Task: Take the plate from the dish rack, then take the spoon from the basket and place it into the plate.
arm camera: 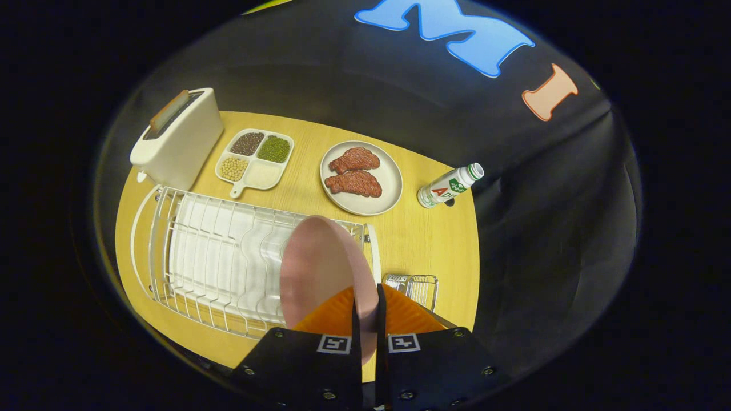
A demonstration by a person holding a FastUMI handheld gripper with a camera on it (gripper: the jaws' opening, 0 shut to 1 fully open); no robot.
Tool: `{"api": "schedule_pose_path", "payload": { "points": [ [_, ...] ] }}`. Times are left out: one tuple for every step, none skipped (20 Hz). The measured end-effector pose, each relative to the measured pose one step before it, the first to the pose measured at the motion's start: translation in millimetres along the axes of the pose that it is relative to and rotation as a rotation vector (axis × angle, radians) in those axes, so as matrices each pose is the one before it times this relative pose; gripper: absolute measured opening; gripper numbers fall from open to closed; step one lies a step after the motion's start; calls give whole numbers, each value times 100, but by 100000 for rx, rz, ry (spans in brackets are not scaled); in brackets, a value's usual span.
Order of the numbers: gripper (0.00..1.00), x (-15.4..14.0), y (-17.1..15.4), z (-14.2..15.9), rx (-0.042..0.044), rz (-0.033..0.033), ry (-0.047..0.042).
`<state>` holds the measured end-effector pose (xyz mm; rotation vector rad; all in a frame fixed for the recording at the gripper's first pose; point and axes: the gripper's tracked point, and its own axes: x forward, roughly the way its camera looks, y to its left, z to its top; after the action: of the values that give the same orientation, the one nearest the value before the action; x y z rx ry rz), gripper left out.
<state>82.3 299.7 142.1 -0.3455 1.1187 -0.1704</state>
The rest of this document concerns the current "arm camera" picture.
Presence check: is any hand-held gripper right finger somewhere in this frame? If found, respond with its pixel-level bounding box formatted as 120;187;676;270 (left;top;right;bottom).
375;284;512;411

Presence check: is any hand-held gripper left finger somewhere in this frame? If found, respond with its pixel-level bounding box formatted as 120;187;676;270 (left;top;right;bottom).
231;285;364;411

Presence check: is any metal wire basket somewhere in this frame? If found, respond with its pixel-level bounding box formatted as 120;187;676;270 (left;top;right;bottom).
381;273;439;313

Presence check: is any pink plate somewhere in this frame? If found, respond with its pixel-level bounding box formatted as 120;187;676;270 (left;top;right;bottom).
279;215;379;366

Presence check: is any white wire dish rack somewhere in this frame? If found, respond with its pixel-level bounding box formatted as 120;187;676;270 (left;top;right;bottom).
130;184;382;340

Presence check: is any beige round plate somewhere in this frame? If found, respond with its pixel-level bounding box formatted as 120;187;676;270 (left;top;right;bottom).
320;140;404;216

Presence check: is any red meat slice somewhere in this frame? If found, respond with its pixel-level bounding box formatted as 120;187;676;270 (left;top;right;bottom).
324;170;383;199
328;147;381;175

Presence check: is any white ribbed drain tray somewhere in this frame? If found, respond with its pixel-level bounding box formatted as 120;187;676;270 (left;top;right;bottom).
169;193;309;326

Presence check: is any white green label drink bottle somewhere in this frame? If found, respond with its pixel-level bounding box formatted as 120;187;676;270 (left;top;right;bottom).
417;163;485;209

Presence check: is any white rice heap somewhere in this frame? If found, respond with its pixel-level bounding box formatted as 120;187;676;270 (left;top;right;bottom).
246;161;283;189

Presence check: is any white divided tray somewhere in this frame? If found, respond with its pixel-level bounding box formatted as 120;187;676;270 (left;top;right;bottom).
215;128;295;199

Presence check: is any black backdrop cloth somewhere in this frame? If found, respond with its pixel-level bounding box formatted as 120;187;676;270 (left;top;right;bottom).
94;0;643;377

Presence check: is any green beans heap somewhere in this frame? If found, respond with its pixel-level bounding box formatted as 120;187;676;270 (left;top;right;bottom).
256;135;291;164

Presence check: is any yellow beans heap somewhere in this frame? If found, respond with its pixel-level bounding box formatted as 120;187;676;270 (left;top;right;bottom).
220;156;249;182

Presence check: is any dark brown beans heap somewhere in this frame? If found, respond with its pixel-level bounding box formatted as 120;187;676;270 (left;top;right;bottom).
230;132;266;156

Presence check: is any white toaster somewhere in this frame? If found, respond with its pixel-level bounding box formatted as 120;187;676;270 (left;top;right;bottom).
130;87;224;192

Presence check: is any toast slice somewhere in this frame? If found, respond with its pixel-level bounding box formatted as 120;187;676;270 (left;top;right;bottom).
150;90;190;132

